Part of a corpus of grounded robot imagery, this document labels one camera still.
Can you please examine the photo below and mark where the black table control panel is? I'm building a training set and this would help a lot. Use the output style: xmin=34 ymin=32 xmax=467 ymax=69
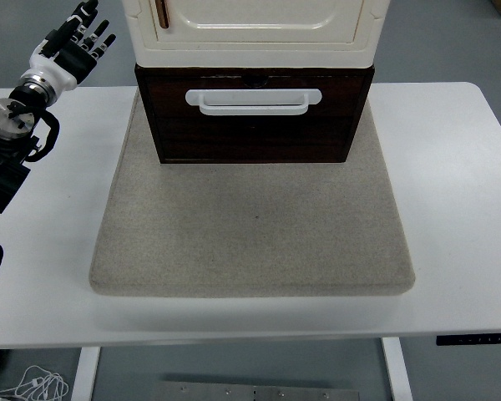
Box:
xmin=436 ymin=332 xmax=501 ymax=347

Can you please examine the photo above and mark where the beige felt mat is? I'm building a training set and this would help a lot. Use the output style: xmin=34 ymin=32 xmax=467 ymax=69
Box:
xmin=88 ymin=89 xmax=416 ymax=298

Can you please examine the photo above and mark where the white table leg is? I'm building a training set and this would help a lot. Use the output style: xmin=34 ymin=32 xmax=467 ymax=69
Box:
xmin=70 ymin=346 xmax=102 ymax=401
xmin=380 ymin=337 xmax=414 ymax=401

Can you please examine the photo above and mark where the white cable bundle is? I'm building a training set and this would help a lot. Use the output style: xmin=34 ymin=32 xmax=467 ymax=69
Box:
xmin=0 ymin=365 xmax=70 ymax=401

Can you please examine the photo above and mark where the dark wooden drawer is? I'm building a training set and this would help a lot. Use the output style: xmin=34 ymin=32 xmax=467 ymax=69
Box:
xmin=144 ymin=74 xmax=371 ymax=162

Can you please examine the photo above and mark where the copper cabinet door handle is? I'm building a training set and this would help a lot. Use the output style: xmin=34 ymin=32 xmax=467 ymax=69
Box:
xmin=154 ymin=0 xmax=170 ymax=30

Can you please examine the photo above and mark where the dark wooden drawer case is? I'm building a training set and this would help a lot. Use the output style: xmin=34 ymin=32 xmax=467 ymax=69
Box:
xmin=134 ymin=62 xmax=376 ymax=165

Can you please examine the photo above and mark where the white drawer handle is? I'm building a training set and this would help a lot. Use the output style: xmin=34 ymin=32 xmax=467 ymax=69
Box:
xmin=185 ymin=88 xmax=323 ymax=117

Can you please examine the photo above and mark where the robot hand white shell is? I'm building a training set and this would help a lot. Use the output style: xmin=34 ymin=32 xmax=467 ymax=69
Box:
xmin=27 ymin=0 xmax=118 ymax=92

